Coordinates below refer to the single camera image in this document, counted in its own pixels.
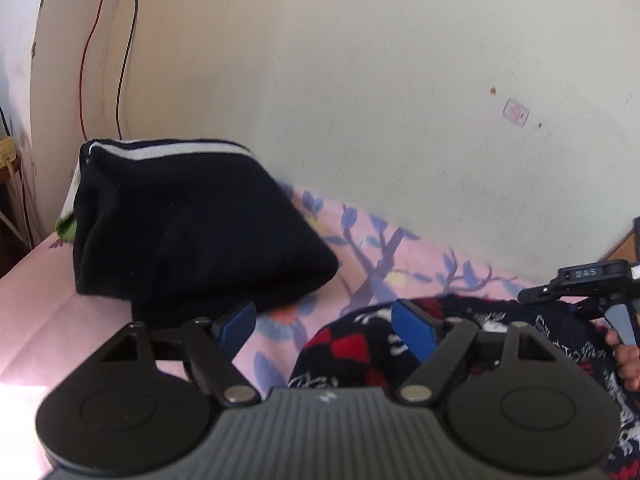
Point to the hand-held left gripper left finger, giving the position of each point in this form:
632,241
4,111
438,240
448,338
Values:
236,327

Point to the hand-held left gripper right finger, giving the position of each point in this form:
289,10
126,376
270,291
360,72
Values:
411,327

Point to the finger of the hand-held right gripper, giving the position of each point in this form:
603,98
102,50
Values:
537,293

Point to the navy patterned sweater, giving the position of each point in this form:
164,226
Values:
350,347

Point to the person's right hand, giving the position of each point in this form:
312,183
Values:
627,365

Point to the brown headboard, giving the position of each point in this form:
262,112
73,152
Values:
622,247

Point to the folded navy white-striped garment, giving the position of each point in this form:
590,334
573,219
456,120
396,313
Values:
190,225

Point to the pink floral bedsheet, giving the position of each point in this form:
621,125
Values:
75,330

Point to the green cloth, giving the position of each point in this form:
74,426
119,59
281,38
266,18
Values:
66,227

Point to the wooden side table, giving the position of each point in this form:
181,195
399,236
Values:
10,195

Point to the small wall sticker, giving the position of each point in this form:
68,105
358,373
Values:
516,112

